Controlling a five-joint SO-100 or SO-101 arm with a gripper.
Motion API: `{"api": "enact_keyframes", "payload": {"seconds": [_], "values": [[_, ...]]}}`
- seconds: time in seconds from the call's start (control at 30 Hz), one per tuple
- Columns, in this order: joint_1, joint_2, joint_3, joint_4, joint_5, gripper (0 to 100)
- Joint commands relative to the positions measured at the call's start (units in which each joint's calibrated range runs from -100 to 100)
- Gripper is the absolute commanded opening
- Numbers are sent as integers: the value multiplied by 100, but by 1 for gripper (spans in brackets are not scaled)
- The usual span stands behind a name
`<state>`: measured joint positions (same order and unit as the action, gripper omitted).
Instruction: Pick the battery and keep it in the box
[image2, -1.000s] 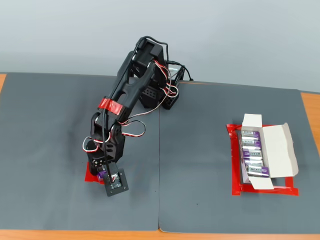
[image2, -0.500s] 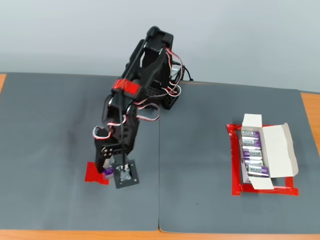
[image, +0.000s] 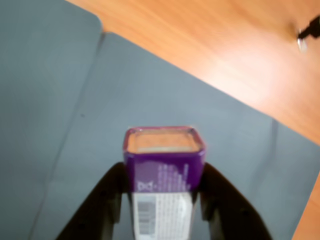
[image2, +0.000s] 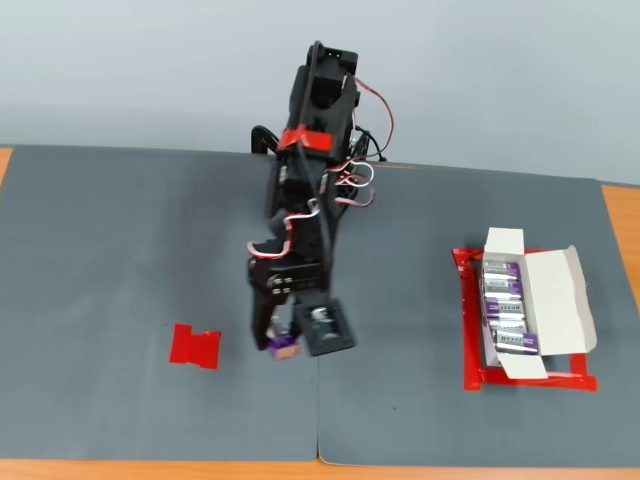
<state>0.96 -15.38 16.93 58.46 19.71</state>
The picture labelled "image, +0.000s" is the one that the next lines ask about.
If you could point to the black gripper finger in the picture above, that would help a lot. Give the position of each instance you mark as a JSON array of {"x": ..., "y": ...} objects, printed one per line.
[
  {"x": 97, "y": 212},
  {"x": 232, "y": 217}
]

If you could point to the purple silver battery pack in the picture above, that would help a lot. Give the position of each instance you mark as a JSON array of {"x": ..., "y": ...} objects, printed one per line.
[{"x": 162, "y": 175}]

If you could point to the grey table mat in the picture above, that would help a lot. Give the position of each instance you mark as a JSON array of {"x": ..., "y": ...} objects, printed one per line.
[
  {"x": 37, "y": 75},
  {"x": 175, "y": 100}
]

